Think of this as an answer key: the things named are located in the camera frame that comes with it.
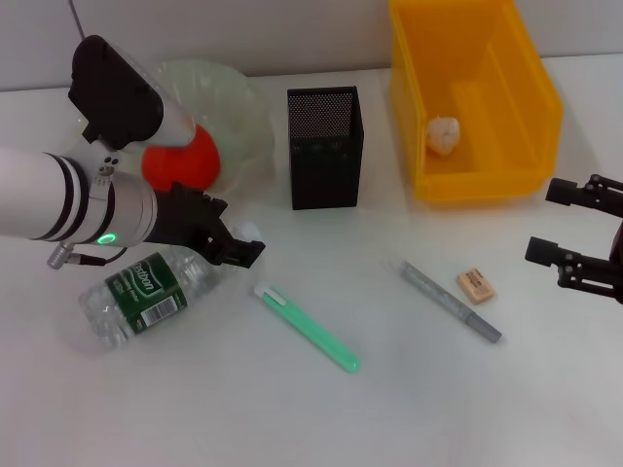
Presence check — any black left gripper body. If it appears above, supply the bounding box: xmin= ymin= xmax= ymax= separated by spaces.
xmin=145 ymin=180 xmax=230 ymax=267

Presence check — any clear water bottle green label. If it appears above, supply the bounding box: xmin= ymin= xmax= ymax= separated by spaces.
xmin=77 ymin=221 xmax=264 ymax=352

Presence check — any green toothbrush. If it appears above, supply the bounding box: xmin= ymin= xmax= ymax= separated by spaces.
xmin=253 ymin=283 xmax=362 ymax=375

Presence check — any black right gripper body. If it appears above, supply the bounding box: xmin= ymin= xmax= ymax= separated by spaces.
xmin=606 ymin=217 xmax=623 ymax=268

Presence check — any white paper ball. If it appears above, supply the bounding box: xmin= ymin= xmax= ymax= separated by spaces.
xmin=426 ymin=115 xmax=462 ymax=156

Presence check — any grey pen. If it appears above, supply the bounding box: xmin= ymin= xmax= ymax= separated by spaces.
xmin=399 ymin=260 xmax=502 ymax=345

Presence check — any beige eraser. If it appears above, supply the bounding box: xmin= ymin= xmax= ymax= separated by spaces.
xmin=456 ymin=269 xmax=496 ymax=306

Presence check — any black mesh pen holder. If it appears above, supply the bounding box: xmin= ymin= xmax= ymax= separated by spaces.
xmin=285 ymin=86 xmax=365 ymax=211

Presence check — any red-orange knitted orange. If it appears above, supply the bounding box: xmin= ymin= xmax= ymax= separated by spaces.
xmin=140 ymin=124 xmax=221 ymax=194

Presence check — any green glass fruit plate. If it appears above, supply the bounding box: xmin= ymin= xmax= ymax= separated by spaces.
xmin=72 ymin=58 xmax=276 ymax=196

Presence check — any yellow plastic bin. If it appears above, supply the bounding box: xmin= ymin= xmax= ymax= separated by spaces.
xmin=387 ymin=0 xmax=565 ymax=204

